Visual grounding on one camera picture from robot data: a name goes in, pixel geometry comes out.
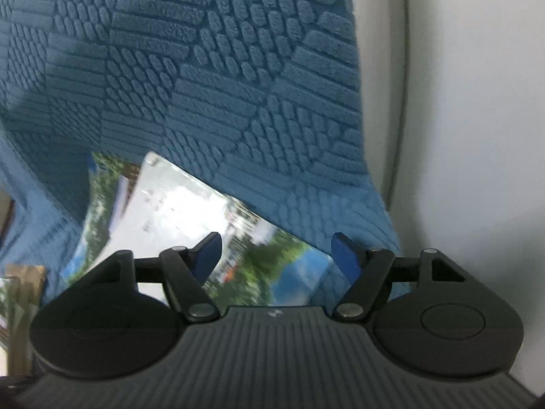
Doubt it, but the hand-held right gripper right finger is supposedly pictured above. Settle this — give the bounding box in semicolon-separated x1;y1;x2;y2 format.
331;232;467;321

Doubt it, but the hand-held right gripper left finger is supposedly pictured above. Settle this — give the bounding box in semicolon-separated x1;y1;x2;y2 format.
83;232;222;322

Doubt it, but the landscape print white notebook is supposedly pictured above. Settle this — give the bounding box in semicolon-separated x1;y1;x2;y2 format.
63;152;143;286
0;276;20;350
111;151;338;308

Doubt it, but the brown cover book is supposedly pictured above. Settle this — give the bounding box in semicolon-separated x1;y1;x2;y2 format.
4;264;47;376

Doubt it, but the blue quilted seat cushion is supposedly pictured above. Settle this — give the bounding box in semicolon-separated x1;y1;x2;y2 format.
0;136;96;292

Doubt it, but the blue quilted back cushion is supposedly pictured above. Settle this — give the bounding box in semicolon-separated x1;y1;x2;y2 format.
0;0;403;300

